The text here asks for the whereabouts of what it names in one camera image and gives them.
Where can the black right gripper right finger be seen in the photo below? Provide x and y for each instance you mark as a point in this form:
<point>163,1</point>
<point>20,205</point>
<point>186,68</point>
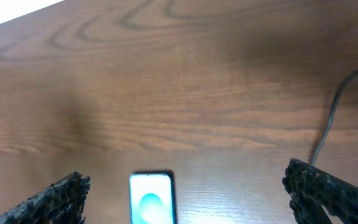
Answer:
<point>317,195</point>

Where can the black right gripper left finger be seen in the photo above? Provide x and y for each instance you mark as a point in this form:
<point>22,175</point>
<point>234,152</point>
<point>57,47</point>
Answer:
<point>61,203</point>

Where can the blue Samsung Galaxy smartphone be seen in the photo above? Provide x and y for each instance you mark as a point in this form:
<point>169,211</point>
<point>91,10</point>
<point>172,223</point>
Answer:
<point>152,197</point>

